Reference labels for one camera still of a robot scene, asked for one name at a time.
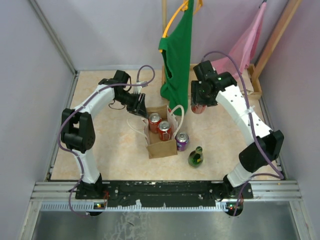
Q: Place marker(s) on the beige cloth in tray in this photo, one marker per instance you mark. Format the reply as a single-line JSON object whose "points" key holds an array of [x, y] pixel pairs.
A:
{"points": [[248, 84]]}

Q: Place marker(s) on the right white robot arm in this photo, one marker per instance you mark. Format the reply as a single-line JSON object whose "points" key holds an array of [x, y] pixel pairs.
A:
{"points": [[263, 144]]}

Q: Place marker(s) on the purple soda can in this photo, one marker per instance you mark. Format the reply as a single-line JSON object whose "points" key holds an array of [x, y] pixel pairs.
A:
{"points": [[182, 141]]}

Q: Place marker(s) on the aluminium rail frame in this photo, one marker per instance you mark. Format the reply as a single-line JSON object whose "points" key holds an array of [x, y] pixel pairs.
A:
{"points": [[60, 195]]}

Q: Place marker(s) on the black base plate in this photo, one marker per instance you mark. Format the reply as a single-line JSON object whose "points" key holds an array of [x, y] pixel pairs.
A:
{"points": [[195, 193]]}

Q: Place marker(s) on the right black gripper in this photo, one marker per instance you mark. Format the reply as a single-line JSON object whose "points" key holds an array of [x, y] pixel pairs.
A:
{"points": [[196, 98]]}

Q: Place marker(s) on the watermelon print canvas bag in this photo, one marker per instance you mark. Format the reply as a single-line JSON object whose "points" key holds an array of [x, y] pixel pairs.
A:
{"points": [[155, 145]]}

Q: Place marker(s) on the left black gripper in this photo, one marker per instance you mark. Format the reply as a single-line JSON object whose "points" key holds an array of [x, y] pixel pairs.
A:
{"points": [[139, 107]]}

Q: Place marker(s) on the green glass bottle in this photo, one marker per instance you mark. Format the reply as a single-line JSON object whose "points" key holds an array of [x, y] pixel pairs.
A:
{"points": [[196, 158]]}

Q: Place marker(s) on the green t-shirt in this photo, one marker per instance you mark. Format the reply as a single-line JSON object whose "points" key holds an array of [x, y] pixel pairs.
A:
{"points": [[176, 52]]}

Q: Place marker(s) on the yellow clothes hanger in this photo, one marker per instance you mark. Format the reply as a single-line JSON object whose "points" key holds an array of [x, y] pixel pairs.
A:
{"points": [[183, 7]]}

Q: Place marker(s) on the pink shirt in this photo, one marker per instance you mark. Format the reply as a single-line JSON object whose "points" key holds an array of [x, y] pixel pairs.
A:
{"points": [[245, 48]]}

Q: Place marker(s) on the red cola can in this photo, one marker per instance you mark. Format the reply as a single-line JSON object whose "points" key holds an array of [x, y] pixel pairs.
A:
{"points": [[198, 109], [164, 131], [154, 120]]}

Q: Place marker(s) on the wooden tray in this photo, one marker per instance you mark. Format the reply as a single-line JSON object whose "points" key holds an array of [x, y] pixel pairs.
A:
{"points": [[252, 95]]}

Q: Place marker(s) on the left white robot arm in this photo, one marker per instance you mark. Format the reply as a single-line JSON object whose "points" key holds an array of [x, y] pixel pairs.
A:
{"points": [[77, 133]]}

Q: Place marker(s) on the wooden rack frame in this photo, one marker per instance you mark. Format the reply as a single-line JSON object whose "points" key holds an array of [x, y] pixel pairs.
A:
{"points": [[281, 25]]}

